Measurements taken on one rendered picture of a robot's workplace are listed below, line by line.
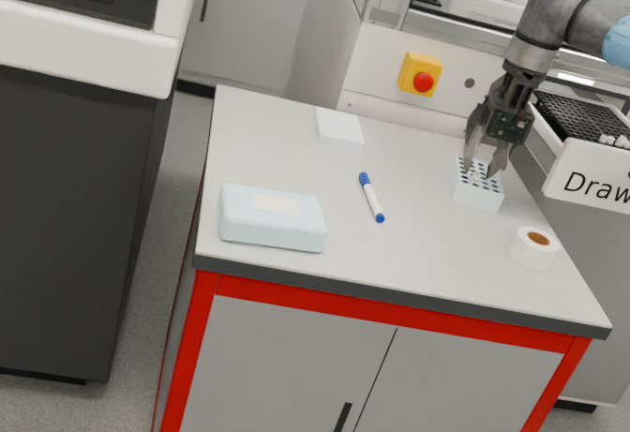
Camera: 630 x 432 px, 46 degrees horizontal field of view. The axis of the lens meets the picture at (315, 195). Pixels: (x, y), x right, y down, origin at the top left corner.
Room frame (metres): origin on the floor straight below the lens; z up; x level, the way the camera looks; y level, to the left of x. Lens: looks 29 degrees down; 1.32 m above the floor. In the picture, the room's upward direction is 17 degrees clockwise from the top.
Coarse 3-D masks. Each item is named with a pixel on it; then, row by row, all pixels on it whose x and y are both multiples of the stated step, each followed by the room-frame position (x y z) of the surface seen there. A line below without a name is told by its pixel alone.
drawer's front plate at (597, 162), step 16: (576, 144) 1.17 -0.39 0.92; (592, 144) 1.19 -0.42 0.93; (560, 160) 1.17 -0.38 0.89; (576, 160) 1.18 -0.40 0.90; (592, 160) 1.18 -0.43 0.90; (608, 160) 1.19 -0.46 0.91; (624, 160) 1.20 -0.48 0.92; (560, 176) 1.17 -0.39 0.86; (576, 176) 1.18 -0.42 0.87; (592, 176) 1.19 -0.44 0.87; (608, 176) 1.19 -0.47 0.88; (624, 176) 1.20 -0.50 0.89; (544, 192) 1.18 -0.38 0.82; (560, 192) 1.18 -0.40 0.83; (576, 192) 1.18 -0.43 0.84; (592, 192) 1.19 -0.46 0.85; (608, 208) 1.20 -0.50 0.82; (624, 208) 1.21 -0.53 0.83
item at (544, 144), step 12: (564, 96) 1.55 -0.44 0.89; (612, 108) 1.57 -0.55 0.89; (540, 120) 1.33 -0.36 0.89; (624, 120) 1.51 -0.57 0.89; (540, 132) 1.31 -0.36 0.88; (552, 132) 1.29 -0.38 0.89; (528, 144) 1.33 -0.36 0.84; (540, 144) 1.29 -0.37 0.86; (552, 144) 1.26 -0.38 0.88; (540, 156) 1.27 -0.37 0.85; (552, 156) 1.23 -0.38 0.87
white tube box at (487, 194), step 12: (456, 156) 1.27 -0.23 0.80; (456, 168) 1.23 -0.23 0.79; (480, 168) 1.27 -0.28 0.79; (456, 180) 1.19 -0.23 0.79; (468, 180) 1.19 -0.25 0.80; (480, 180) 1.21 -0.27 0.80; (492, 180) 1.23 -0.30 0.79; (456, 192) 1.17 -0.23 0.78; (468, 192) 1.17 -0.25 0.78; (480, 192) 1.17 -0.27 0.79; (492, 192) 1.17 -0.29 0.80; (468, 204) 1.17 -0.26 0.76; (480, 204) 1.17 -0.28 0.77; (492, 204) 1.17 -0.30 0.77
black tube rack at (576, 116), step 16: (544, 96) 1.48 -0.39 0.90; (560, 96) 1.51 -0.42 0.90; (544, 112) 1.46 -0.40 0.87; (560, 112) 1.39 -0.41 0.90; (576, 112) 1.44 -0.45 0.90; (592, 112) 1.46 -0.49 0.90; (608, 112) 1.50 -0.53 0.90; (560, 128) 1.39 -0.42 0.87; (576, 128) 1.33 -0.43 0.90; (592, 128) 1.36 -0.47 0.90; (608, 128) 1.39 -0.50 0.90; (624, 128) 1.42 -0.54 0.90
